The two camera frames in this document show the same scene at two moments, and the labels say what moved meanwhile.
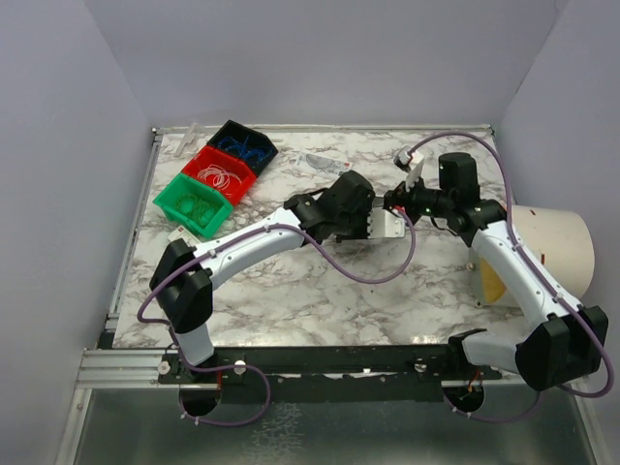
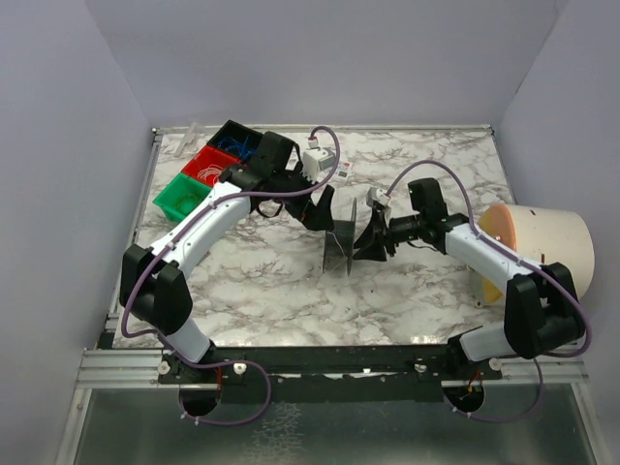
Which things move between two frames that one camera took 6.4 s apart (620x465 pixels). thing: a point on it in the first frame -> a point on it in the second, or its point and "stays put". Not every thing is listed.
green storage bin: x=196 y=204 stays put
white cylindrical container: x=560 y=240 stays put
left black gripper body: x=361 y=225 -> x=304 y=207
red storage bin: x=224 y=170 stays put
